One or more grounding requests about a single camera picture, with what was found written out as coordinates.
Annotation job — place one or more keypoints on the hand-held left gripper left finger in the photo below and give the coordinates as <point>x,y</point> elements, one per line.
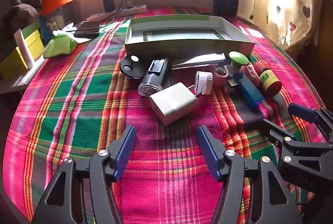
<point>124,151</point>

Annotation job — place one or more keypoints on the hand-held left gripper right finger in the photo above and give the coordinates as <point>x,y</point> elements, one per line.
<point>208,151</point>

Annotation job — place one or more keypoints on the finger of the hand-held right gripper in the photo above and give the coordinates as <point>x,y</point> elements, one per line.
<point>301,111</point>
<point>273,130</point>

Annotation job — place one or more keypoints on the small brown medicine bottle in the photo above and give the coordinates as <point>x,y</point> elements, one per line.
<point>268,81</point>

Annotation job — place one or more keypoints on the blue usb device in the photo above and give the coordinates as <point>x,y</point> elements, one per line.
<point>249,91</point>

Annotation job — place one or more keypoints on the white charger adapter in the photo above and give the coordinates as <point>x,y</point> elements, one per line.
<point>173,103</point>

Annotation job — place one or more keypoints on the pink plastic clip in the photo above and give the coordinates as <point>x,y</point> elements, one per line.
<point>217,81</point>
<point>251,70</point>

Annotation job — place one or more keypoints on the white round cap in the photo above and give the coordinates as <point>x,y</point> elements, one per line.
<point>206,83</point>

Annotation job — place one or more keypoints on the green topped white knob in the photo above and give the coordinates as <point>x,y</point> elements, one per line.
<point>238,57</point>

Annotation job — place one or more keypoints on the black flashlight with clear tip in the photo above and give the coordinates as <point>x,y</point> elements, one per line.
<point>156,75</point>

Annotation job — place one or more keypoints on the black round gadget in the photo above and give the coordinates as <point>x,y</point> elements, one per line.
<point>136,69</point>

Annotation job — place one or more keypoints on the silver black trimmer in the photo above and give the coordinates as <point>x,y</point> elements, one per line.
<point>197,60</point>

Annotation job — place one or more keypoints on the plaid blanket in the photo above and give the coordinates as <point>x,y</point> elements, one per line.
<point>78,109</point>

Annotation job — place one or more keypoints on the cream curtain with hearts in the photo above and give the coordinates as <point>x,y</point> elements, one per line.
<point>286,5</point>

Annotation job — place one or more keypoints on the black smartphone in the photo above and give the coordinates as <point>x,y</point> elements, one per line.
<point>87,29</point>

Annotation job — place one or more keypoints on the small dark grille heater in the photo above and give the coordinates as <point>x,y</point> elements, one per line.
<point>225,3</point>

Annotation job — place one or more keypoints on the white tissue paper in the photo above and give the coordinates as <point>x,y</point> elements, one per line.
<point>65,30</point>

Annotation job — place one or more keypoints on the white power strip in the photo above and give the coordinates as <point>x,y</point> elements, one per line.
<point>132,9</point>

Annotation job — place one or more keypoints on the white tube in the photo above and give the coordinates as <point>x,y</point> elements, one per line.
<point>24,49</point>

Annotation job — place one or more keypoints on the yellow green cardboard box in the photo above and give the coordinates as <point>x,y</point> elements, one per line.
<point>13,62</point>

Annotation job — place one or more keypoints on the blue box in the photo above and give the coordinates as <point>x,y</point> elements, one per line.
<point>45,30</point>

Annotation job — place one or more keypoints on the black plugged charger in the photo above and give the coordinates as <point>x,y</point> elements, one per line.
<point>109,4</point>

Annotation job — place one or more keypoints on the clear plastic storage box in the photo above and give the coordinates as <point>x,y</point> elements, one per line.
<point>58,18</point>

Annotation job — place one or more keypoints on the orange plastic box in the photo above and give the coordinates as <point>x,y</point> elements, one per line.
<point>59,0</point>

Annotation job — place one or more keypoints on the brown checkered cloth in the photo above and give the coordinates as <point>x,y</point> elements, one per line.
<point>23,12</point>

